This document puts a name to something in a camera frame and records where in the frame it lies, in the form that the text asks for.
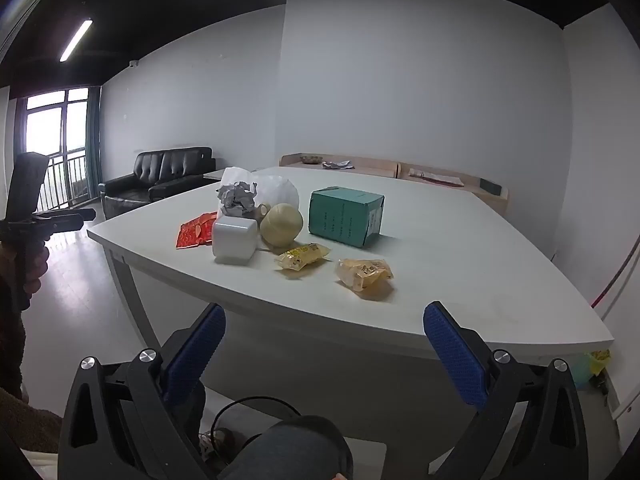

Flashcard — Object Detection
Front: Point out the teal and yellow bag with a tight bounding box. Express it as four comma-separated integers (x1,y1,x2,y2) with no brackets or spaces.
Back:
575,349,612,391

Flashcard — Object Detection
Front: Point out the person's left forearm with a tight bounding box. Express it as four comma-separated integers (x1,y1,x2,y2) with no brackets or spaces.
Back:
0,280,27,401

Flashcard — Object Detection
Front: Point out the green cardboard box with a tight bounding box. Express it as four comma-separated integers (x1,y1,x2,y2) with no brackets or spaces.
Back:
307,187,386,248

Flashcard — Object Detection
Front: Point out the yellow snack packet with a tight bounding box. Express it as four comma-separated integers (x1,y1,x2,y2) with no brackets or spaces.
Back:
275,242,333,272
335,257,394,293

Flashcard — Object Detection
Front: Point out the ceiling tube light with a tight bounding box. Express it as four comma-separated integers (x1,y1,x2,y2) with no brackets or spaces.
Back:
59,17,94,63

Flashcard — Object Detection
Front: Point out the white table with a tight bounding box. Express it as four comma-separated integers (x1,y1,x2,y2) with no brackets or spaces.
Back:
86,166,615,428

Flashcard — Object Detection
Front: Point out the red and white wrapper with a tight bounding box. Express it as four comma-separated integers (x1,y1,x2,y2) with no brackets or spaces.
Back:
408,167,463,187

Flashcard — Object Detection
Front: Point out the window with railing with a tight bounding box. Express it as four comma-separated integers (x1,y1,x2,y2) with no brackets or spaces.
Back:
15,87,91,211

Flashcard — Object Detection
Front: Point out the red snack packet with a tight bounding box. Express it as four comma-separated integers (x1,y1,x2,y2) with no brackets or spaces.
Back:
176,212,218,249

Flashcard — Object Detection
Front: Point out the person's shoe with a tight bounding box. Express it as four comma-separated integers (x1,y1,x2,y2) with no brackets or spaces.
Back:
199,427,236,458

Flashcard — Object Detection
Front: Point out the white rounded box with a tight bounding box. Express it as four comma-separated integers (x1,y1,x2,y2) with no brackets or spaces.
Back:
212,215,259,262

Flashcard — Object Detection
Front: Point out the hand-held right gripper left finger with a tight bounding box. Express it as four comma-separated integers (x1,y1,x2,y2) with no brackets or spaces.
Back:
57,303,227,480

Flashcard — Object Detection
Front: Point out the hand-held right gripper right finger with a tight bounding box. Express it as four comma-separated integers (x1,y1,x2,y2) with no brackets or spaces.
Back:
423,301,590,480

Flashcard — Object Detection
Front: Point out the cream round teapot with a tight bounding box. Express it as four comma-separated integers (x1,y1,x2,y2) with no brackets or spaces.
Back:
254,202,305,248

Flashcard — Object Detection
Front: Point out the long wooden bench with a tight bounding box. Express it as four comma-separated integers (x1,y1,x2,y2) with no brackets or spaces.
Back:
279,154,510,216

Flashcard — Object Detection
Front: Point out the cream fleece cloth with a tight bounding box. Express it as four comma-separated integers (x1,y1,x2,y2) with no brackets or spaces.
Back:
22,449,61,480

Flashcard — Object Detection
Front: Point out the white plastic bag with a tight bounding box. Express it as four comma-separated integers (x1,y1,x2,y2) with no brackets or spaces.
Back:
221,166,300,211

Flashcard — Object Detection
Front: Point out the grey crumpled paper ball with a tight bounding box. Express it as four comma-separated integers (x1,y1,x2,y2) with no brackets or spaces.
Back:
216,181,258,218

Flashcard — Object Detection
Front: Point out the teal curtain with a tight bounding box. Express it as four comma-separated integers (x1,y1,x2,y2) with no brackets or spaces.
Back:
85,86,103,186

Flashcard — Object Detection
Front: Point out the person's left hand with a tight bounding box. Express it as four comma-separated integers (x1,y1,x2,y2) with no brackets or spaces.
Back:
24,245,50,297

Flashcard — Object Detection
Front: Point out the white flat board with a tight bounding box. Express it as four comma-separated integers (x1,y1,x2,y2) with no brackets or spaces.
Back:
345,437,388,480

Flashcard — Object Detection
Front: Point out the brown fuzzy jacket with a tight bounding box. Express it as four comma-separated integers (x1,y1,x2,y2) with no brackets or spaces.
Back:
0,387,63,456

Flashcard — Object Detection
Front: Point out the red cable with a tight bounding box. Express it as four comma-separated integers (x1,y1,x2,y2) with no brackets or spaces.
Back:
590,247,640,308

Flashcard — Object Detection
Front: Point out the black leather sofa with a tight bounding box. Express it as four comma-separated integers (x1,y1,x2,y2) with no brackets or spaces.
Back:
98,146,217,220

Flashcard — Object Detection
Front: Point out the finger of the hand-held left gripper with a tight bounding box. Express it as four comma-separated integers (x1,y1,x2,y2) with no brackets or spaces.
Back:
32,208,97,234

